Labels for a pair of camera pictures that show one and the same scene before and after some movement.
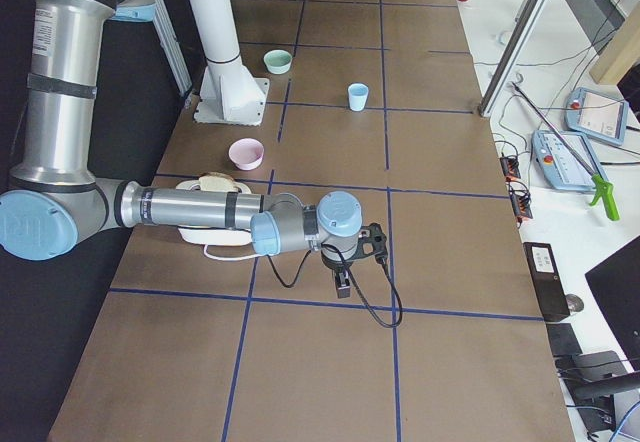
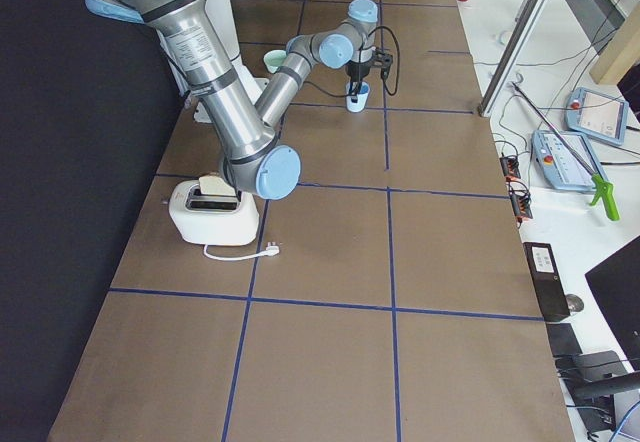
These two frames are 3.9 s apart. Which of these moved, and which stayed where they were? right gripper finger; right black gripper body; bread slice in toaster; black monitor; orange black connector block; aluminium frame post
Moved: right gripper finger; right black gripper body
Stayed: aluminium frame post; orange black connector block; black monitor; bread slice in toaster
